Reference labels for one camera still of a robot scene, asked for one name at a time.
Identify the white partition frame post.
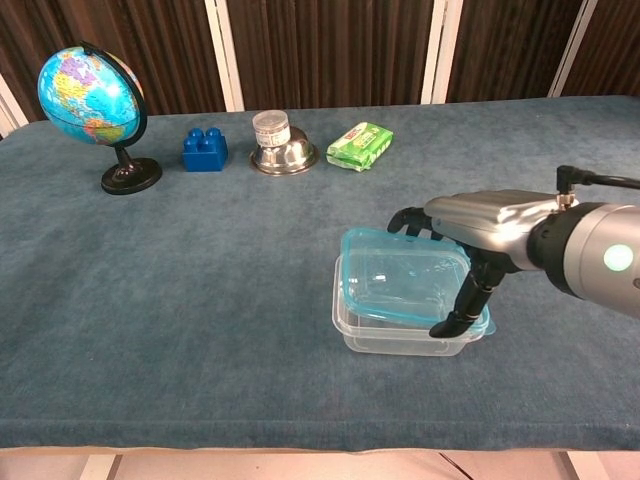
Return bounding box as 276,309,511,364
546,0,599,99
203,0,245,113
420,0,464,105
0,73,29,139

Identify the green wet wipes pack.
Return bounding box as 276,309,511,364
325,121,395,173

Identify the small desk globe black stand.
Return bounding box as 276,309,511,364
37,40,164,196

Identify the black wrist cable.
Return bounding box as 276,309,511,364
556,164,640,207

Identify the upturned stainless steel bowl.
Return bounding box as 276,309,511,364
249,126,320,176

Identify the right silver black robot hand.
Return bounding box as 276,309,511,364
387,189,559,339

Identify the blue translucent plastic lid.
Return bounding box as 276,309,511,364
339,227,499,335

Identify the small clear round jar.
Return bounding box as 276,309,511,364
251,110,291,149

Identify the blue plastic building block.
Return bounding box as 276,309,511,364
181,127,229,173

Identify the clear plastic food container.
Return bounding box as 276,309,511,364
332,254,489,358

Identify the blue table cloth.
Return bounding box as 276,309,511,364
0,94,640,454

